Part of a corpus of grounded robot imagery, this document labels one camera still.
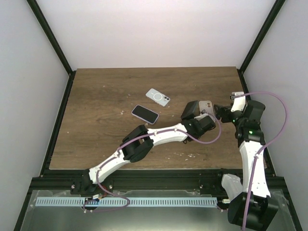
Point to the left black frame post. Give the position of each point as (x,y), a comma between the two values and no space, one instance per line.
(38,13)

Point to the beige phone case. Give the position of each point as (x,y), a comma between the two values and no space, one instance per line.
(206,107)

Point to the right black frame post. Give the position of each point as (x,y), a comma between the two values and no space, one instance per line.
(278,4)

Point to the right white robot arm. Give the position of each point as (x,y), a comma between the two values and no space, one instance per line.
(251,205)

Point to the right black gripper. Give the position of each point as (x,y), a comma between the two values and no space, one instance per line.
(221,109)

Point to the dark teal phone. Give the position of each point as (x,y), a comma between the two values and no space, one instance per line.
(189,110)

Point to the light blue slotted cable duct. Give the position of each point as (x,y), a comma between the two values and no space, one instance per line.
(134,202)

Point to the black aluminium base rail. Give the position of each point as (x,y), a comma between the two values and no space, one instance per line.
(207,181)

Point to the black frame post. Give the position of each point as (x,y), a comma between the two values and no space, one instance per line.
(38,13)
(278,4)

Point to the phone in clear case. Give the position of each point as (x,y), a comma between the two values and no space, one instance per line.
(157,97)

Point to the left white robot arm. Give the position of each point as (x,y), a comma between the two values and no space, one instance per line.
(136,145)

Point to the metal front plate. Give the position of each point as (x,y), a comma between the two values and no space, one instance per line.
(124,218)

